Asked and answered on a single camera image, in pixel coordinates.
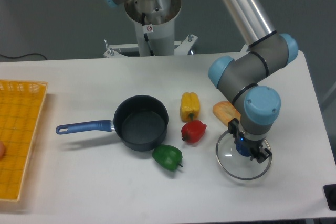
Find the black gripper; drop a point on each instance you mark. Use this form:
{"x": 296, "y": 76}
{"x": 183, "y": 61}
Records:
{"x": 248, "y": 144}

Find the glass pot lid blue knob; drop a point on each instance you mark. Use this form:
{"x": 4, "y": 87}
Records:
{"x": 235, "y": 164}

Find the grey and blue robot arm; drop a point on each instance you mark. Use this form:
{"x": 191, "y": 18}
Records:
{"x": 238, "y": 80}

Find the toasted bread slice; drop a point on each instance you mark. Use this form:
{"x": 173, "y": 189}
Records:
{"x": 225, "y": 112}

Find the red bell pepper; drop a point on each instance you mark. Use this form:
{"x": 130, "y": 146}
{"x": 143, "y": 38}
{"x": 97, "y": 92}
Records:
{"x": 193, "y": 131}

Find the black device at table edge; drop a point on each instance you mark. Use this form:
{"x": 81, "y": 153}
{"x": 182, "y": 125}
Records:
{"x": 330, "y": 194}

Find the yellow bell pepper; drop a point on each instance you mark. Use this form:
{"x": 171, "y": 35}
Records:
{"x": 190, "y": 106}

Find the green bell pepper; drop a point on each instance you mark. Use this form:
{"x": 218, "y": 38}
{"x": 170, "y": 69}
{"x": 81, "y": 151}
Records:
{"x": 167, "y": 156}

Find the yellow woven basket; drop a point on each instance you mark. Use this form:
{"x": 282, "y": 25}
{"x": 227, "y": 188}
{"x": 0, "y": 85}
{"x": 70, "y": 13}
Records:
{"x": 21, "y": 105}

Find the orange object in basket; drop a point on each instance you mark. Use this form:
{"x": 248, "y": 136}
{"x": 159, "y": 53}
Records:
{"x": 2, "y": 150}

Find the dark saucepan with blue handle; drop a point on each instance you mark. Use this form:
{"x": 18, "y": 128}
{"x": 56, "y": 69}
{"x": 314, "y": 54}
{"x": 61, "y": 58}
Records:
{"x": 140, "y": 122}

